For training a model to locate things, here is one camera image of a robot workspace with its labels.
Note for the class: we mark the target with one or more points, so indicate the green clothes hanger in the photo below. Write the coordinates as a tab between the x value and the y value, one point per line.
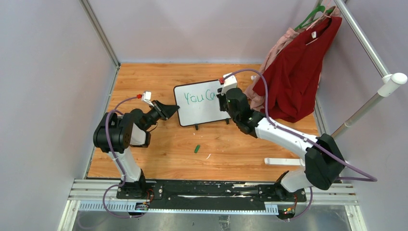
310	19

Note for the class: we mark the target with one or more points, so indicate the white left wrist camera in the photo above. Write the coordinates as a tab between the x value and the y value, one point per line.
146	97

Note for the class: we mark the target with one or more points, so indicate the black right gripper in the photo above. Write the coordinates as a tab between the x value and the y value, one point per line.
221	98

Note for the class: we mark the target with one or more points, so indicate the green marker cap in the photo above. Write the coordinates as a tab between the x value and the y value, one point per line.
197	149

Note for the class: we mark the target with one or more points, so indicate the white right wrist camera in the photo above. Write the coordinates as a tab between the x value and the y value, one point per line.
228	81

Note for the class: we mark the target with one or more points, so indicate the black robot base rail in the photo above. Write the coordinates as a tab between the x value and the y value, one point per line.
202	197

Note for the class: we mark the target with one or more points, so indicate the red shirt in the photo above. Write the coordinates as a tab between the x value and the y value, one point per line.
296	70

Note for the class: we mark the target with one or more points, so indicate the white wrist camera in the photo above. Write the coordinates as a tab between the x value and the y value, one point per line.
228	81
146	97

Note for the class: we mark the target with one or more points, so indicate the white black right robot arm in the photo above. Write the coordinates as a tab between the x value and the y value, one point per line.
321	155

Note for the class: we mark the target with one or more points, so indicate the white whiteboard black frame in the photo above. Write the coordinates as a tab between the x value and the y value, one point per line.
198	103

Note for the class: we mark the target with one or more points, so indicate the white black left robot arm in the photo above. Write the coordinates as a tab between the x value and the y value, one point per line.
116	134

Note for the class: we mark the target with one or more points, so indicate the metal clothes rack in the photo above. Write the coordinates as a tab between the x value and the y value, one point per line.
371	129

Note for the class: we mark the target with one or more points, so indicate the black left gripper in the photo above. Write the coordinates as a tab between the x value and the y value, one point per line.
165	111

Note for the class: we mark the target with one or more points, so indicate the pink garment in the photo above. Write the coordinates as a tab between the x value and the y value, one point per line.
267	63

